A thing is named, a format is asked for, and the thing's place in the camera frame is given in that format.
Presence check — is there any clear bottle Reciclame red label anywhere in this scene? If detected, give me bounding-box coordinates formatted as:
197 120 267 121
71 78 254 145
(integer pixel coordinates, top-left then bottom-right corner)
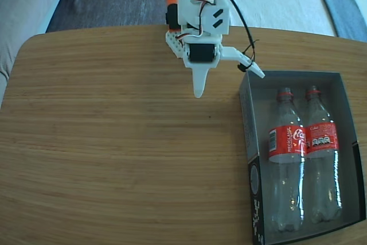
268 87 308 233

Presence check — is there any clear bottle barcode red label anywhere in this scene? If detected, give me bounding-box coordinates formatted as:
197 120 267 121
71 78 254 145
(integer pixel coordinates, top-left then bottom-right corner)
304 85 343 224

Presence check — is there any grey cardboard box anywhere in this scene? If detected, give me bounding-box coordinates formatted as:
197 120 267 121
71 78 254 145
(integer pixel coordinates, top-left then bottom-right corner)
239 69 366 245

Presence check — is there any orange and black clamp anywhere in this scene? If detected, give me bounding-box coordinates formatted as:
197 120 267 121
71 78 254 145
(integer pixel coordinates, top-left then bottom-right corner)
165 0 181 33

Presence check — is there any white cloth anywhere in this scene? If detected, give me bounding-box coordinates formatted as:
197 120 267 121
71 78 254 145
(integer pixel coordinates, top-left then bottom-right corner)
226 0 338 38

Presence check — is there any light beige sofa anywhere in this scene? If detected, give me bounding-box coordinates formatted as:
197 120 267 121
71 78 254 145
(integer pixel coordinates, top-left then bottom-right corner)
0 0 74 108

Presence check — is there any flat white camera plate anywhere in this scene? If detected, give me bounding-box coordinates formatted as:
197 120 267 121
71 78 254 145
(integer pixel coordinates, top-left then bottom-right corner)
220 45 265 79

